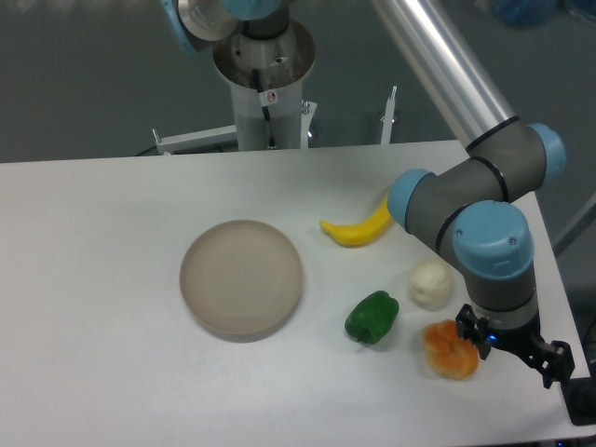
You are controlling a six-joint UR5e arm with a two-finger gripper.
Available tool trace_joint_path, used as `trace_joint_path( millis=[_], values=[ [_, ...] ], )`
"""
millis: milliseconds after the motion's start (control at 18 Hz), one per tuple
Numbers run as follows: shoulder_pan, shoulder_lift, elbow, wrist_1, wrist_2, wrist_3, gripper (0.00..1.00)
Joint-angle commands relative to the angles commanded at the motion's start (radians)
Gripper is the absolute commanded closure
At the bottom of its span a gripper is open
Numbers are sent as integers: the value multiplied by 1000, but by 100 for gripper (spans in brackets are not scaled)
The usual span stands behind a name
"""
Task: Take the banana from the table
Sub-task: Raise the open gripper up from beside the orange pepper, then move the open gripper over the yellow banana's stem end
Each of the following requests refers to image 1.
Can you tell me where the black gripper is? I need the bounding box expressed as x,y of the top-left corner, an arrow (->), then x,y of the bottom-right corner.
455,304 -> 573,388

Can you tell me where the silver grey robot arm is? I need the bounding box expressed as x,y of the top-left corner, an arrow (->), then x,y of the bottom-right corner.
162,1 -> 575,386

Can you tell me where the yellow toy banana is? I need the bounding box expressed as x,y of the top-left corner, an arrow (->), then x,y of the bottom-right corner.
318,191 -> 395,248

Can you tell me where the black device at table corner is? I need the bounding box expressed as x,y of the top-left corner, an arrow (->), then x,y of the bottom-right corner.
562,377 -> 595,427

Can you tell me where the white toy garlic bulb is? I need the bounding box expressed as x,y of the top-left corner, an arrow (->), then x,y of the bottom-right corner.
407,258 -> 453,311

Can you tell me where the green toy bell pepper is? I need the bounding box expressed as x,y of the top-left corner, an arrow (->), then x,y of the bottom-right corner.
344,291 -> 400,345

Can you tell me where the beige round plate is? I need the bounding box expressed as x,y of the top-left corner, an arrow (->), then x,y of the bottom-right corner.
179,220 -> 304,342

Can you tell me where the white upright metal post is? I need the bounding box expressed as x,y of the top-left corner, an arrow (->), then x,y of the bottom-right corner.
380,86 -> 398,144

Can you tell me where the black cable on pedestal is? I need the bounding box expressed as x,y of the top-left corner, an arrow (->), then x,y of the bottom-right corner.
251,68 -> 278,150

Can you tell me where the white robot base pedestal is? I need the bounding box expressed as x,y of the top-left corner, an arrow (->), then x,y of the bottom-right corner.
213,20 -> 316,152

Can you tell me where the white metal frame bracket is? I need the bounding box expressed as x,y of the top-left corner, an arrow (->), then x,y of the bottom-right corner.
152,125 -> 237,155

